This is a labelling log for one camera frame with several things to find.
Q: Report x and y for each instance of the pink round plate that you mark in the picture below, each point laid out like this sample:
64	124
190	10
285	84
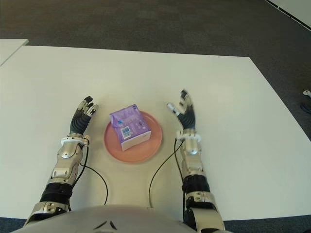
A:
150	145

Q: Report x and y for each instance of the small white floor object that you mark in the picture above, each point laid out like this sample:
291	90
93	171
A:
306	93

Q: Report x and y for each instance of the adjacent white table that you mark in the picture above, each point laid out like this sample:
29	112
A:
9	49

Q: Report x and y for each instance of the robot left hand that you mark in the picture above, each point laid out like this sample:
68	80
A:
79	122

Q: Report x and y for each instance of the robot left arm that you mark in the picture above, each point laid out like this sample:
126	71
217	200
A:
68	150

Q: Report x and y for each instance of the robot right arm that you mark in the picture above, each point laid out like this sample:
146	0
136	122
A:
192	145

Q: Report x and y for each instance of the silver robot torso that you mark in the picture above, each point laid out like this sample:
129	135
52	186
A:
121	219

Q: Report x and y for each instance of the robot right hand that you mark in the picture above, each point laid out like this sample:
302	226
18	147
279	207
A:
188	119

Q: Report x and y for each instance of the dark floor object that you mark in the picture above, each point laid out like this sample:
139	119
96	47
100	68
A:
306	108

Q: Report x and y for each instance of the purple tissue paper pack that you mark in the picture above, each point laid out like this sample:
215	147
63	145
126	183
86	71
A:
131	121

